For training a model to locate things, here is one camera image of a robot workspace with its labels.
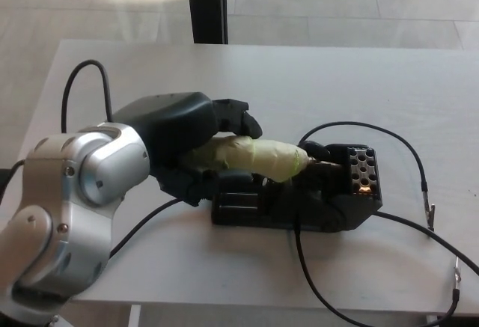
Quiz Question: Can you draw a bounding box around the black robot wrist cable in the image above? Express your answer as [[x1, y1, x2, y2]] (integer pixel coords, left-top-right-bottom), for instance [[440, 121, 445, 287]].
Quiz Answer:
[[61, 59, 115, 135]]

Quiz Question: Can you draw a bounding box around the plain black cable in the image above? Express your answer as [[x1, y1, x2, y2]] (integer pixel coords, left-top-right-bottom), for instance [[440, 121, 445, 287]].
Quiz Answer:
[[373, 210, 479, 270]]

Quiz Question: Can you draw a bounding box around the black stand power cable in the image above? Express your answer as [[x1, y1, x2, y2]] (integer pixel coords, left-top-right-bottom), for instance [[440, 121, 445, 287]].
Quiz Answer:
[[109, 197, 183, 259]]

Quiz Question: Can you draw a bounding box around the black lead with alligator clip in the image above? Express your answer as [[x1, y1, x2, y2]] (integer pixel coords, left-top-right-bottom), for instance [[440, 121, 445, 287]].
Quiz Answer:
[[298, 120, 436, 231], [293, 225, 463, 325]]

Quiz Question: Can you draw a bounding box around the black soldering iron cable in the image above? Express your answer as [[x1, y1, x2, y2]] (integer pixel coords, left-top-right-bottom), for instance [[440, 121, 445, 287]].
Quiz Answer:
[[0, 159, 28, 195]]

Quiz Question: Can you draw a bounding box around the tape-wrapped soldering iron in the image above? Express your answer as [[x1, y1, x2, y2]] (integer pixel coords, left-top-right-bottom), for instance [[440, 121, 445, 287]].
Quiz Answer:
[[178, 135, 331, 185]]

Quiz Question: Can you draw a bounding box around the black window frame post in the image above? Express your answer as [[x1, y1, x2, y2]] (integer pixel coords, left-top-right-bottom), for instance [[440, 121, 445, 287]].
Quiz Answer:
[[185, 0, 230, 45]]

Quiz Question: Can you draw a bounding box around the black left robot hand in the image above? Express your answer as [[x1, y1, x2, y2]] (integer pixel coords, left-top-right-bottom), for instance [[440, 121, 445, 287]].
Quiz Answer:
[[111, 91, 263, 208]]

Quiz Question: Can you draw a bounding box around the black soldering iron stand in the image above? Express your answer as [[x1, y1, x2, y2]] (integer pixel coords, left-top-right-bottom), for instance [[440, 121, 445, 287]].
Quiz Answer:
[[210, 140, 384, 234]]

